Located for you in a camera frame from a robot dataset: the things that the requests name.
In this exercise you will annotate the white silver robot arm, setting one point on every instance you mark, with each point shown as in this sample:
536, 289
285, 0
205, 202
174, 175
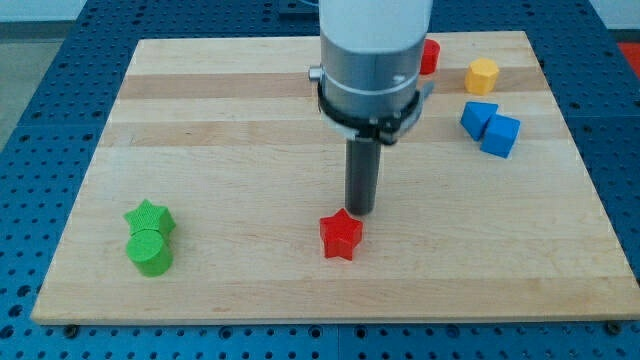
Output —
367, 79

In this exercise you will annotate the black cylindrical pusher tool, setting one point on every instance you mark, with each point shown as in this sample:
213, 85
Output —
362, 167

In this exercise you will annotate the red star block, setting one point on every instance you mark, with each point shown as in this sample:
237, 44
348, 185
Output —
340, 234

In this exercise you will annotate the wooden board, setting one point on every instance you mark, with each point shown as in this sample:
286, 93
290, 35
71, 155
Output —
226, 133

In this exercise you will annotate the green star block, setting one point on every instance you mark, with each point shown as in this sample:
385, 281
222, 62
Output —
148, 216

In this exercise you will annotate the blue triangle block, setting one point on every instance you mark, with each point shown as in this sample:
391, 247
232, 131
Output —
475, 117

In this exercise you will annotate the red cylinder block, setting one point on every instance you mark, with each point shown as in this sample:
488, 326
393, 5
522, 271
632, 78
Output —
430, 56

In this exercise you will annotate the green cylinder block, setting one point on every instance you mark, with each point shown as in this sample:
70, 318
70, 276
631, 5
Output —
149, 252

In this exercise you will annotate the blue cube block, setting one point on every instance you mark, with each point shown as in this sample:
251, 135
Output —
500, 135

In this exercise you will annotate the yellow hexagon block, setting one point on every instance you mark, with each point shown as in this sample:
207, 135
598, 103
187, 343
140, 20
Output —
481, 76

